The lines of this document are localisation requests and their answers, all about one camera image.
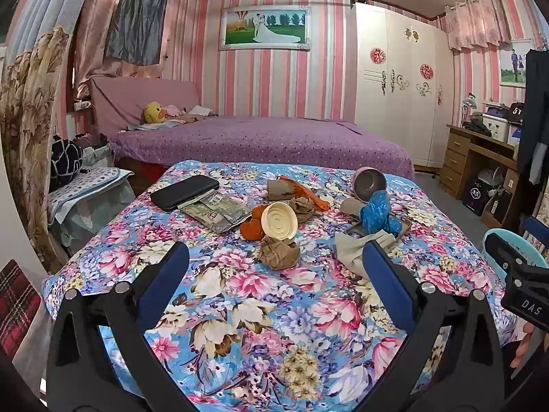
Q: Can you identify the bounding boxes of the large crumpled brown paper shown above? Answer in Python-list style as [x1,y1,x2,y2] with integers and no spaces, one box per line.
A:
[257,236,300,270]

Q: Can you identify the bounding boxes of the black bag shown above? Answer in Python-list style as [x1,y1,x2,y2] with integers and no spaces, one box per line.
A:
[502,102,526,127]

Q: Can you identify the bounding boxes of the yellow duck plush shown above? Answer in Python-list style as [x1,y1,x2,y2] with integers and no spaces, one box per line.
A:
[143,102,167,124]

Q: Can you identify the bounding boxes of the black white patterned pillow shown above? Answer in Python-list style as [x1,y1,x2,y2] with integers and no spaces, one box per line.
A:
[50,135,84,185]

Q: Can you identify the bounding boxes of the red plaid cloth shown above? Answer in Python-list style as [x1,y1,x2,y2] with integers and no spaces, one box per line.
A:
[0,260,41,357]

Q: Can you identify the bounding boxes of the small crumpled brown paper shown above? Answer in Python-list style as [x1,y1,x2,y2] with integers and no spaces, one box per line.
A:
[288,196,317,224]

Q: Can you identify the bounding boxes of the black wallet case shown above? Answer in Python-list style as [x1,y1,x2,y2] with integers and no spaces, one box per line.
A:
[150,174,220,212]

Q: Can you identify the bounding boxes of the pink covered headboard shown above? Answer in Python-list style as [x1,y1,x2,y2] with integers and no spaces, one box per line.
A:
[88,75,202,126]

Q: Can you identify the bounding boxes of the small framed couple photo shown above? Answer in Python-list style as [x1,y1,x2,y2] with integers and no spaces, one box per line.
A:
[499,41,533,89]

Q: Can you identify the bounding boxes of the white storage box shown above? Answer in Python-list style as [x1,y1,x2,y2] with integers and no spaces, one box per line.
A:
[482,112,511,142]

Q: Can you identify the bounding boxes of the desk lamp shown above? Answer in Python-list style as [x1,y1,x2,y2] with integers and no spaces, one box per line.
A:
[460,93,478,127]

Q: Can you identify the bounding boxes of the pink window curtain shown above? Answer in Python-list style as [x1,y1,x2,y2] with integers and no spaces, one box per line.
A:
[73,0,133,97]

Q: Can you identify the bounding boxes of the printed paper packet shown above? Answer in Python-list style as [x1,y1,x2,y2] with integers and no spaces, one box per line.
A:
[178,192,252,234]

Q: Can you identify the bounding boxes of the dark hanging jacket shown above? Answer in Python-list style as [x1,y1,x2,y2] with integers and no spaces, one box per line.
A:
[517,49,549,185]

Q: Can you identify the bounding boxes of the white wardrobe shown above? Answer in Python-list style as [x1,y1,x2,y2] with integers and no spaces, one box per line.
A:
[354,2,455,170]

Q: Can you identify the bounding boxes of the brown clothing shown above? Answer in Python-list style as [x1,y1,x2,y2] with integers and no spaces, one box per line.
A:
[184,105,218,122]

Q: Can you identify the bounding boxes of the tan cardboard piece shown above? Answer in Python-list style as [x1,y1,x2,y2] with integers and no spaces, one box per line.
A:
[267,179,296,202]

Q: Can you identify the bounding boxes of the polka dot cushion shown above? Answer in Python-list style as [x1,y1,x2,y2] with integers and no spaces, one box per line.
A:
[47,167,136,224]

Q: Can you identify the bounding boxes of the floral tablecloth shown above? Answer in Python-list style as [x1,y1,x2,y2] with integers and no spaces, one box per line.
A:
[42,160,519,412]

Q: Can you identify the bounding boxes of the black printed box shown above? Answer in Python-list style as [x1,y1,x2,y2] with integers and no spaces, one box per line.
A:
[462,176,487,215]

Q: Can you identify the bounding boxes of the blue plastic shoe cover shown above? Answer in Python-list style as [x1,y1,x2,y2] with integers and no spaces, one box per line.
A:
[359,191,404,234]

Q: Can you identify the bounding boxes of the small white fan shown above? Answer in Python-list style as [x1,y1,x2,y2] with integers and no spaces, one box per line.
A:
[476,167,507,194]

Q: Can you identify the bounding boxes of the grey crumpled cloth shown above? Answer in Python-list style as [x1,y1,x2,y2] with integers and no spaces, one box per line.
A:
[335,229,399,276]

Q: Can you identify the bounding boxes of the brown rectangular tray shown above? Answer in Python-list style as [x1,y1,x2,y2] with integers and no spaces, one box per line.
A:
[343,217,412,245]

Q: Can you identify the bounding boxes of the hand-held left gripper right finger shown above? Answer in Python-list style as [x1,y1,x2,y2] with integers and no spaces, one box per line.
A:
[360,240,504,412]

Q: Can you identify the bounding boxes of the pink curtain valance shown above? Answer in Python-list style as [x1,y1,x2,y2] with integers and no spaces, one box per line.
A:
[445,0,513,54]

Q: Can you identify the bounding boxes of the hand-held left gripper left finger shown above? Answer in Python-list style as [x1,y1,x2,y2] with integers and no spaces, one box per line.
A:
[46,241,194,412]

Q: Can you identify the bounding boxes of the orange peel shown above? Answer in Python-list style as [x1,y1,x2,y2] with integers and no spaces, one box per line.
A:
[239,204,269,241]

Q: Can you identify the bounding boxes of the orange plastic bag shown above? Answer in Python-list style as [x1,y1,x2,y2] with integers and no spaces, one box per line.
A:
[277,176,331,211]

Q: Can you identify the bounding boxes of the brown floral curtain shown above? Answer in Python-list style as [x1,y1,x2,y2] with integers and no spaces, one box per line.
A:
[0,26,71,273]

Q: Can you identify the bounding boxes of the wooden desk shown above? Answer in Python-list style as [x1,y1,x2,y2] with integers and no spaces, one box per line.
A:
[439,124,522,207]

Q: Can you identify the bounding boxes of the pink metal bowl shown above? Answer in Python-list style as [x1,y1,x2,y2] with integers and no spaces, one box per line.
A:
[352,167,388,204]

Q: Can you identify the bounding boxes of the purple bed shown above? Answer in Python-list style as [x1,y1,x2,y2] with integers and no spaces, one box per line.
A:
[107,116,416,181]

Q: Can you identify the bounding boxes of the grey blue cloth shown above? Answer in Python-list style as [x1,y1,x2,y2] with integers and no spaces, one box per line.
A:
[104,0,172,65]

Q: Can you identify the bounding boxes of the person's right hand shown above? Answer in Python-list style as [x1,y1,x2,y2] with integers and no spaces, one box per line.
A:
[510,322,537,370]

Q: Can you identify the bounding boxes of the light blue plastic basket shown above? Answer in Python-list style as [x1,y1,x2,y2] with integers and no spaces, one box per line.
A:
[482,228,549,276]

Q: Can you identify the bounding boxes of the cream plastic lid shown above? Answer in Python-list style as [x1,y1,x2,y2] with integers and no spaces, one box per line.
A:
[261,202,299,240]

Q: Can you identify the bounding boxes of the framed wedding photo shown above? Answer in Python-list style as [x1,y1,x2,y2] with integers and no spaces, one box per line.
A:
[219,5,310,51]

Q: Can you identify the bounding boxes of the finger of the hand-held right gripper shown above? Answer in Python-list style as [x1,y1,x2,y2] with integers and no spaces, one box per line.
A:
[520,216,549,245]
[484,232,528,273]

